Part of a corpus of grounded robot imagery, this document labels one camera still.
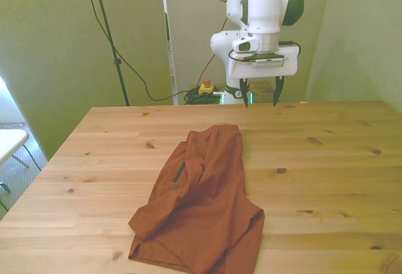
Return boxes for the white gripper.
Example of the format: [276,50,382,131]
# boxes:
[226,45,298,109]

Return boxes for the rust orange shorts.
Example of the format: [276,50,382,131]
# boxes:
[128,123,266,274]

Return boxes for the yellow emergency stop button box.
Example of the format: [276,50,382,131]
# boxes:
[198,78,215,96]

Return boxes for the white vertical panel edge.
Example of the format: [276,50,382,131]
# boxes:
[160,0,180,106]

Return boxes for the black tripod stand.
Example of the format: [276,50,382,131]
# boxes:
[89,0,131,107]

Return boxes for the white folding table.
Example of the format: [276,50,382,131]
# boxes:
[0,128,31,170]

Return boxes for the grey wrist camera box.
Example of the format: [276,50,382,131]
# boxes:
[241,52,289,68]

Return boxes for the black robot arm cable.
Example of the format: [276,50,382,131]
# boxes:
[197,0,229,88]

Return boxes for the coiled black cable bundle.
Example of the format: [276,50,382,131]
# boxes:
[183,87,224,106]

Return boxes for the long black hanging cable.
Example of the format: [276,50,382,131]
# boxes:
[80,0,189,102]

